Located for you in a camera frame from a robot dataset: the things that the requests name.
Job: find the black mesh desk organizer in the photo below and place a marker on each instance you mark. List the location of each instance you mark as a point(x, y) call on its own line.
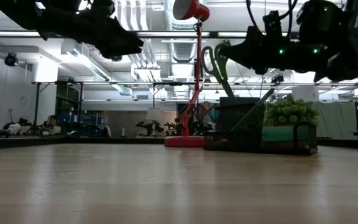
point(247, 140)

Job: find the black metal rack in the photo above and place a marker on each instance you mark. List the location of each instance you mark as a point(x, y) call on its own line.
point(37, 105)

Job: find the black aluminium table frame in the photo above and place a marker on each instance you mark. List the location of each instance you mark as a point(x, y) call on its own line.
point(104, 140)

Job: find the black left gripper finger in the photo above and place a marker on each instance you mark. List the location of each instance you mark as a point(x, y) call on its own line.
point(117, 53)
point(123, 39)

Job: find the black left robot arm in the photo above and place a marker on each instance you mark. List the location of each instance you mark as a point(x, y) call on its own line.
point(26, 12)

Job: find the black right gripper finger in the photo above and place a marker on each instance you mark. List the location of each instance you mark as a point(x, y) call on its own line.
point(235, 49)
point(244, 60)

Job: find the person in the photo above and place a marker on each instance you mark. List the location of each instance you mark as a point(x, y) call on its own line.
point(52, 123)

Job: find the green artificial potted plant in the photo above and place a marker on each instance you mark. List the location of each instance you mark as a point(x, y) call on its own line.
point(291, 112)

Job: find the black ceiling spotlight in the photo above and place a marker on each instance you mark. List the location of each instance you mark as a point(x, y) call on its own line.
point(11, 59)
point(117, 58)

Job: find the teal pen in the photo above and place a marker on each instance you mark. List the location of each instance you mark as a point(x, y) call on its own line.
point(253, 109)

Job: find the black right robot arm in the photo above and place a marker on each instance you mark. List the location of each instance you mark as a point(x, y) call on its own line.
point(353, 37)

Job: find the colourful patterned panel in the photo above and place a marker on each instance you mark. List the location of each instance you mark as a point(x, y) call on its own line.
point(208, 112)

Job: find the red desk lamp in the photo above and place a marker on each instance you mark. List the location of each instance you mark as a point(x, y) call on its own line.
point(197, 93)

